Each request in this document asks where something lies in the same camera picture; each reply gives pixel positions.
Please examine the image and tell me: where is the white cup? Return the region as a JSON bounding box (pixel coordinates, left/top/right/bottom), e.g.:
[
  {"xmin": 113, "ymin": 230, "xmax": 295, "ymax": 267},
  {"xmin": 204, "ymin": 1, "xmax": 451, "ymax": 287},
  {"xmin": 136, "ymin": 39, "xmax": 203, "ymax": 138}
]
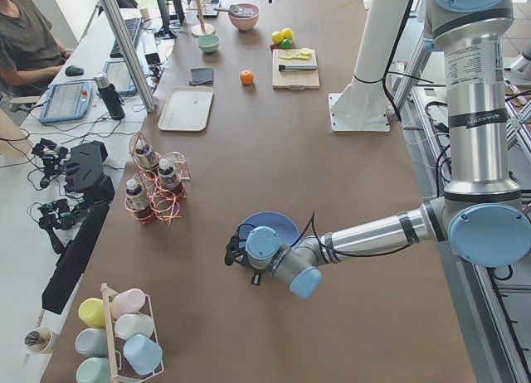
[{"xmin": 114, "ymin": 313, "xmax": 154, "ymax": 340}]

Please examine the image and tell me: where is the pink bowl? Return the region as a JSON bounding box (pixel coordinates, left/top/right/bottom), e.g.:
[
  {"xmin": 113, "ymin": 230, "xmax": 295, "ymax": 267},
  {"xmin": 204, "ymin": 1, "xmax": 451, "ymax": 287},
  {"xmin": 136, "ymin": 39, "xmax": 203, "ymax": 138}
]
[{"xmin": 228, "ymin": 3, "xmax": 260, "ymax": 32}]

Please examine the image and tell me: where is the grey cup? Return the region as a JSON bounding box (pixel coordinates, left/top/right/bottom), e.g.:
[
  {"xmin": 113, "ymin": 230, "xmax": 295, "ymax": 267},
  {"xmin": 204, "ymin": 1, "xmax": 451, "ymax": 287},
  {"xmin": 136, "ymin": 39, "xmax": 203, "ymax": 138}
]
[{"xmin": 75, "ymin": 327, "xmax": 108, "ymax": 357}]

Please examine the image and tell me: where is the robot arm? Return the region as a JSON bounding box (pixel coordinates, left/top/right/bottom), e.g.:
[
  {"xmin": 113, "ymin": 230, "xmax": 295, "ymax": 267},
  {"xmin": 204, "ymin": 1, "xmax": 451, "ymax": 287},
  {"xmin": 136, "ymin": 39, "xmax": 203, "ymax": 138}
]
[{"xmin": 225, "ymin": 0, "xmax": 530, "ymax": 298}]

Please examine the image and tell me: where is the steel muddler rod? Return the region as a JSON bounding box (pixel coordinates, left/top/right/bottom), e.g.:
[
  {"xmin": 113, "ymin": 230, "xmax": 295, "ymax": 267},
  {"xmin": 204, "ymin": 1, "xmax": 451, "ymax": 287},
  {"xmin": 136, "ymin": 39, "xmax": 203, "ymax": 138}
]
[{"xmin": 278, "ymin": 64, "xmax": 318, "ymax": 72}]

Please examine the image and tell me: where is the white wire cup rack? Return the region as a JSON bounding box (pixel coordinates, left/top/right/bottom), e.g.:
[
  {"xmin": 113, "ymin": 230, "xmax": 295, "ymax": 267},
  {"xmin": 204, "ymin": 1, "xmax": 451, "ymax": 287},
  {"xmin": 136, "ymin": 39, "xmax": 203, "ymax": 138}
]
[{"xmin": 100, "ymin": 283, "xmax": 165, "ymax": 382}]

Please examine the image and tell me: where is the dark drink bottle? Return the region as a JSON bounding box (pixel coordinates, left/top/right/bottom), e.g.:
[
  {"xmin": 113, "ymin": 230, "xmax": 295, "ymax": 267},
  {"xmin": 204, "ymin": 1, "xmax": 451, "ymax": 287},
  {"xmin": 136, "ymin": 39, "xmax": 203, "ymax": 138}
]
[
  {"xmin": 134, "ymin": 143, "xmax": 158, "ymax": 170},
  {"xmin": 125, "ymin": 178, "xmax": 155, "ymax": 224},
  {"xmin": 158, "ymin": 158, "xmax": 183, "ymax": 195}
]

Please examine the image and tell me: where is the grey folded cloth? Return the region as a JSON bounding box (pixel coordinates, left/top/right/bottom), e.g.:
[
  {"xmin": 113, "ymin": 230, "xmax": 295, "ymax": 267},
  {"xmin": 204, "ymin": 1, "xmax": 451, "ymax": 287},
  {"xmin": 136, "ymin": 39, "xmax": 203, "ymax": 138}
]
[{"xmin": 188, "ymin": 67, "xmax": 214, "ymax": 86}]

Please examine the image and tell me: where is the blue round plate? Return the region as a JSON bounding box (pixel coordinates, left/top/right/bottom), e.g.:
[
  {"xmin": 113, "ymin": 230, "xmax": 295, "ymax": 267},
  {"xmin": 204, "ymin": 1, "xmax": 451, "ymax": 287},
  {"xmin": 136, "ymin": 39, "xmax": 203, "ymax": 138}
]
[{"xmin": 239, "ymin": 211, "xmax": 300, "ymax": 245}]

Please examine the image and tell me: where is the blue teach pendant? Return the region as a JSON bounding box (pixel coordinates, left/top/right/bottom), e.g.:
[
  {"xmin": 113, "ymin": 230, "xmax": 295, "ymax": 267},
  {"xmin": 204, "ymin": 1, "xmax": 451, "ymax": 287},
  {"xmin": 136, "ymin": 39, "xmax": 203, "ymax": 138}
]
[
  {"xmin": 104, "ymin": 60, "xmax": 137, "ymax": 96},
  {"xmin": 39, "ymin": 80, "xmax": 92, "ymax": 124}
]

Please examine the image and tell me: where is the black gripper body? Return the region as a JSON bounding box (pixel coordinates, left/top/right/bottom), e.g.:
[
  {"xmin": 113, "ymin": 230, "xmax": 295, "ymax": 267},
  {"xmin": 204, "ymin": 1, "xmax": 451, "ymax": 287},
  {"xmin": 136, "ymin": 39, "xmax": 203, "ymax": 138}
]
[{"xmin": 224, "ymin": 225, "xmax": 263, "ymax": 284}]

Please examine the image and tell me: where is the orange mandarin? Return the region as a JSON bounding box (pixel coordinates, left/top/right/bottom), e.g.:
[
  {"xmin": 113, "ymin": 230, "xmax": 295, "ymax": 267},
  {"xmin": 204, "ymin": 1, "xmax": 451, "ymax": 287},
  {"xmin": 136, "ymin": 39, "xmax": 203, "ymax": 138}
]
[{"xmin": 240, "ymin": 70, "xmax": 255, "ymax": 85}]

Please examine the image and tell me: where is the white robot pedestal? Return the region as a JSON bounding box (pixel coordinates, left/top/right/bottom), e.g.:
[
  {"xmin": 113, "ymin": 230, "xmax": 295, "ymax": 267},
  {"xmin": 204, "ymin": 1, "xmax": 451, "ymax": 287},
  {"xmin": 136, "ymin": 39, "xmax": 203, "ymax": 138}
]
[{"xmin": 329, "ymin": 0, "xmax": 413, "ymax": 132}]

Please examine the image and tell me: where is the wooden cutting board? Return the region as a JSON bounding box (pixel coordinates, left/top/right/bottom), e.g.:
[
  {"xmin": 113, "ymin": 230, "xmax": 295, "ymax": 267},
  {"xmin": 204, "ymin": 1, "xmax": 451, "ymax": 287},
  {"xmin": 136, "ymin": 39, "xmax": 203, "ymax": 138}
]
[{"xmin": 272, "ymin": 47, "xmax": 320, "ymax": 90}]

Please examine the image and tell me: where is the wooden cup tree stand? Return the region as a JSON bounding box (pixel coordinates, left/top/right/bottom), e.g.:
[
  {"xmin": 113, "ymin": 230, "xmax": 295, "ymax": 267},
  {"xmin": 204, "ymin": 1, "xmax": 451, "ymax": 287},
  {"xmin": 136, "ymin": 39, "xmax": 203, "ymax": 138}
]
[{"xmin": 191, "ymin": 0, "xmax": 216, "ymax": 38}]

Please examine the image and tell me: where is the metal ice scoop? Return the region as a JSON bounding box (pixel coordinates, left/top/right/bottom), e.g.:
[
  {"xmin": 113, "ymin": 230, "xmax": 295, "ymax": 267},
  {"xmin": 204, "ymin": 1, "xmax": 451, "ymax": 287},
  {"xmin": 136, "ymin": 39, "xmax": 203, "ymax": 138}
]
[{"xmin": 215, "ymin": 4, "xmax": 253, "ymax": 17}]

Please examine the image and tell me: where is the yellow cup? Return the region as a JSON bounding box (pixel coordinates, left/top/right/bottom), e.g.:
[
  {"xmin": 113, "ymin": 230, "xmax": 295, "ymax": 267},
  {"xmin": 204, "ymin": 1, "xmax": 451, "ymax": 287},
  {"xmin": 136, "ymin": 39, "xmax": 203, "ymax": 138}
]
[{"xmin": 78, "ymin": 298, "xmax": 105, "ymax": 328}]

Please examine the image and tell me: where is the pink cup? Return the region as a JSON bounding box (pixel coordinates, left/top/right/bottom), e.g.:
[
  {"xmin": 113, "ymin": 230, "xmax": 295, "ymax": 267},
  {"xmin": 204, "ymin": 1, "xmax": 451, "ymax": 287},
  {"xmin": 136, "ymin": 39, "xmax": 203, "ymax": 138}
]
[{"xmin": 110, "ymin": 288, "xmax": 146, "ymax": 318}]

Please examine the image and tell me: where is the black computer mouse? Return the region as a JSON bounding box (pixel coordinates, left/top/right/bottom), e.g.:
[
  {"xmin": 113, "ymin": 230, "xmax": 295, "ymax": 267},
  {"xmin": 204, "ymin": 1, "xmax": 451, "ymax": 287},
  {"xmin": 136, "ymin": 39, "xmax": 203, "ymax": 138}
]
[{"xmin": 65, "ymin": 65, "xmax": 85, "ymax": 77}]

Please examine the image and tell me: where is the green lime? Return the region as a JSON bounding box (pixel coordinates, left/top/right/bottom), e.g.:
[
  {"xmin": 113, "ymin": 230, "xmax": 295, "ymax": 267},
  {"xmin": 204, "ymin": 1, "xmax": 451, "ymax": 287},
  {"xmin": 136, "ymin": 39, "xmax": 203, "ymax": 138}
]
[{"xmin": 280, "ymin": 39, "xmax": 293, "ymax": 50}]

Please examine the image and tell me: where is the seated person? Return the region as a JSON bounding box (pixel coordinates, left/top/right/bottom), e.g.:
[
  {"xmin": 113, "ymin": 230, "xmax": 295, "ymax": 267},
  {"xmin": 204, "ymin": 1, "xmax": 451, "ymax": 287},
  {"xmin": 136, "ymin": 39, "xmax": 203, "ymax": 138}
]
[{"xmin": 1, "ymin": 0, "xmax": 71, "ymax": 96}]

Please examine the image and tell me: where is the black foam case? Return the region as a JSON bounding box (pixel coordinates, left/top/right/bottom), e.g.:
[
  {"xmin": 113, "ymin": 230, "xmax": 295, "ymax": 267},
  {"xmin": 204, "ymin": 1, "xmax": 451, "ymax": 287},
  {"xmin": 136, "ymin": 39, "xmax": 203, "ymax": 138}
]
[{"xmin": 64, "ymin": 140, "xmax": 115, "ymax": 205}]

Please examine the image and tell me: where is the mint green cup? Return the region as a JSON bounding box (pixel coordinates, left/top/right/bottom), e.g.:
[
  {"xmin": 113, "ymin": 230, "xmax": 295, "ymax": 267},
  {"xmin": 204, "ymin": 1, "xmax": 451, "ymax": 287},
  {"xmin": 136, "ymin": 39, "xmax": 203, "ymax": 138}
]
[{"xmin": 76, "ymin": 357, "xmax": 111, "ymax": 383}]

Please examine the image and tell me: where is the paper cup with tools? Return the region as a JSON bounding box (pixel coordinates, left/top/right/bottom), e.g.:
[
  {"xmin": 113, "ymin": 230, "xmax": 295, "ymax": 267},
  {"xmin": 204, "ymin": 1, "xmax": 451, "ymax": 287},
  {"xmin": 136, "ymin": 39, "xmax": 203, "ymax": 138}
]
[{"xmin": 24, "ymin": 327, "xmax": 59, "ymax": 355}]

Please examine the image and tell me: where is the black keyboard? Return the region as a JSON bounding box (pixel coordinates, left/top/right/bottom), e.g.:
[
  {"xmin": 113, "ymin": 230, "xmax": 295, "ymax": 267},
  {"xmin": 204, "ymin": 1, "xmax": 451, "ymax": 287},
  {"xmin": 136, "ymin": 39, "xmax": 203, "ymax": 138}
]
[{"xmin": 110, "ymin": 17, "xmax": 143, "ymax": 58}]

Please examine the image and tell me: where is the yellow lemon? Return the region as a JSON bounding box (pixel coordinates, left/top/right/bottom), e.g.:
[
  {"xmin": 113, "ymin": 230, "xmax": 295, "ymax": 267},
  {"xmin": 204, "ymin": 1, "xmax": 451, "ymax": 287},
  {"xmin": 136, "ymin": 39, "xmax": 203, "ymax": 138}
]
[
  {"xmin": 281, "ymin": 27, "xmax": 294, "ymax": 40},
  {"xmin": 271, "ymin": 31, "xmax": 284, "ymax": 45}
]

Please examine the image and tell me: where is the green bowl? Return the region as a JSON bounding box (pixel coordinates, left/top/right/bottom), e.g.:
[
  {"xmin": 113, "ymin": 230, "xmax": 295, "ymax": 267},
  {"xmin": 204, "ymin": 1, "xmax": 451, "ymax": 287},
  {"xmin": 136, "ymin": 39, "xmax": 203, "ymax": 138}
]
[{"xmin": 197, "ymin": 34, "xmax": 220, "ymax": 53}]

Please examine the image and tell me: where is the cream serving tray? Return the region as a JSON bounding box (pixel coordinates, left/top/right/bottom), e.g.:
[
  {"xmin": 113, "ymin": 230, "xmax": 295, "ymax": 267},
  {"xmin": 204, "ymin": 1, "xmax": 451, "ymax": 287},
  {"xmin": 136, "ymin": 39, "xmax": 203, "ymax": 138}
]
[{"xmin": 158, "ymin": 86, "xmax": 213, "ymax": 132}]

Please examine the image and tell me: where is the black thermos bottle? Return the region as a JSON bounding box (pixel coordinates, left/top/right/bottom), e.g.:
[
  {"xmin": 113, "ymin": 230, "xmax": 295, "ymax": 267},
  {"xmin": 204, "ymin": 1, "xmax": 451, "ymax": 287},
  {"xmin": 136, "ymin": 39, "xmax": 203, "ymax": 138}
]
[{"xmin": 94, "ymin": 72, "xmax": 125, "ymax": 120}]

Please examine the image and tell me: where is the blue cup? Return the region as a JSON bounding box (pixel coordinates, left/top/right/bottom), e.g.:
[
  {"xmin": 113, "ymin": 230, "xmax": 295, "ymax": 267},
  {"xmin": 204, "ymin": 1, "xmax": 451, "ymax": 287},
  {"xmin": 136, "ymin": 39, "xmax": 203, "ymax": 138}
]
[{"xmin": 123, "ymin": 333, "xmax": 163, "ymax": 376}]

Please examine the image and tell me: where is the copper wire bottle rack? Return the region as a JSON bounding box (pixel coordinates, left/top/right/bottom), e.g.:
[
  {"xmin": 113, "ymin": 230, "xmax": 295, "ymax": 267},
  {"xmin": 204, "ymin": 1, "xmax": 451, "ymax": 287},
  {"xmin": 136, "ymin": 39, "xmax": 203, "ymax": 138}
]
[{"xmin": 124, "ymin": 132, "xmax": 191, "ymax": 225}]

